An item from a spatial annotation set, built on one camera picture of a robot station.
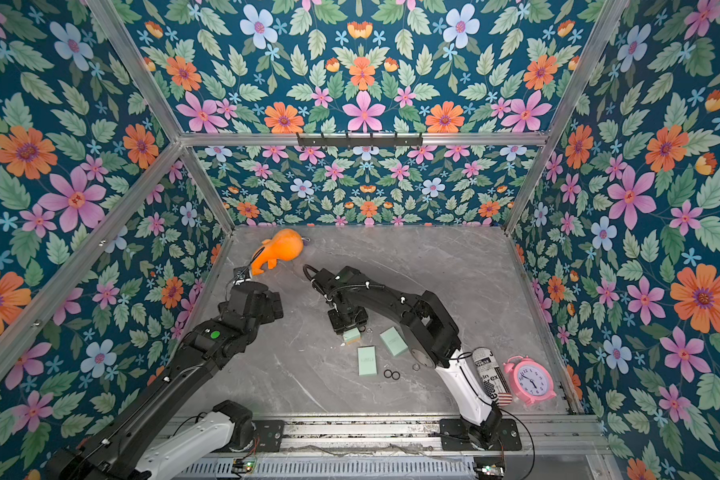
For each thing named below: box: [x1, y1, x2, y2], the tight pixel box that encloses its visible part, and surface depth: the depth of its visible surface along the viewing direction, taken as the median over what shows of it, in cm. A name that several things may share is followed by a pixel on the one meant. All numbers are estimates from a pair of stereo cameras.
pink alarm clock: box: [503, 355, 557, 405], surface depth 82 cm
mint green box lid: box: [357, 345, 378, 376], surface depth 86 cm
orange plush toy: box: [251, 229, 304, 276], surface depth 109 cm
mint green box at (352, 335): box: [342, 327, 361, 344], surface depth 88 cm
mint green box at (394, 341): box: [379, 326, 409, 357], surface depth 90 cm
